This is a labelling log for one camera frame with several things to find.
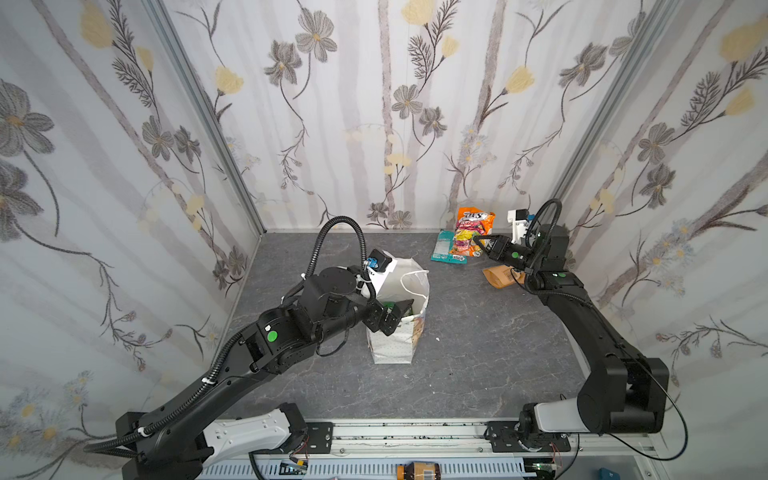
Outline orange snack bag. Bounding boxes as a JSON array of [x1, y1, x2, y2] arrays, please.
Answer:
[[482, 265, 525, 289]]

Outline white patterned paper bag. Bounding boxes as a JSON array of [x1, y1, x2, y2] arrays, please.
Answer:
[[367, 257, 430, 365]]

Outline orange Fox's fruits candy bag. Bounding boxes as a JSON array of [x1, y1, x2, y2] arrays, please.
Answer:
[[450, 207, 496, 257]]

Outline teal Fox's candy bag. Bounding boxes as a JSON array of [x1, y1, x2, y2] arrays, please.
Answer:
[[431, 230, 467, 265]]

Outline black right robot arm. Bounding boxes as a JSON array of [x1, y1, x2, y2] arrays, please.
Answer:
[[472, 198, 677, 449]]

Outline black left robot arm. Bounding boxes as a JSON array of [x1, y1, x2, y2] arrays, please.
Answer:
[[83, 216, 407, 479]]

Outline orange black device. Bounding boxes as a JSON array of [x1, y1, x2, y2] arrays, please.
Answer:
[[396, 461, 442, 480]]

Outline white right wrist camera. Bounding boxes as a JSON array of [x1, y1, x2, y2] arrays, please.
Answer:
[[507, 209, 535, 242]]

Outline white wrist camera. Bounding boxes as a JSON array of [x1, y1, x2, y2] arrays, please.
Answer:
[[366, 249, 397, 293], [507, 209, 535, 242]]

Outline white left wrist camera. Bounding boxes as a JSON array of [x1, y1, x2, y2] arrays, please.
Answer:
[[366, 249, 397, 293]]

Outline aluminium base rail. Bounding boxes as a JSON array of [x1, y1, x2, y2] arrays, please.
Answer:
[[201, 418, 669, 479]]

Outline blue object at rail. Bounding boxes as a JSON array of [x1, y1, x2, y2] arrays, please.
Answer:
[[597, 467, 621, 480]]

